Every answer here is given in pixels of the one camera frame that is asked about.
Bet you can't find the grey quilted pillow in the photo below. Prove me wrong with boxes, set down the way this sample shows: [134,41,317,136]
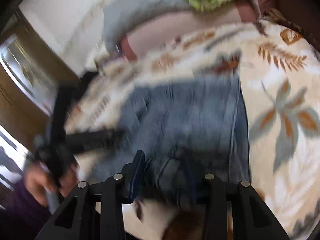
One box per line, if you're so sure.
[103,0,191,53]

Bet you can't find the blue denim pants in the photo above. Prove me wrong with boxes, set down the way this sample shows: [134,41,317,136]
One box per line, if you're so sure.
[89,75,251,207]

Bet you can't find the leaf pattern beige blanket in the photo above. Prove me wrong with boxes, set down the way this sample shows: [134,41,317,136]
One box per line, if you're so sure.
[65,21,319,239]

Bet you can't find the wooden door with glass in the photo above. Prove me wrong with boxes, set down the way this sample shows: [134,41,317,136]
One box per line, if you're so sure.
[0,7,81,205]

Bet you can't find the person's left hand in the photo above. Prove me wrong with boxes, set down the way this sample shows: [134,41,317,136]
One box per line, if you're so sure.
[24,162,79,207]

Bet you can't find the purple sleeve forearm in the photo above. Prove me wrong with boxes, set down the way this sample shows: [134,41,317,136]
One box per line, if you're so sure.
[1,180,51,232]

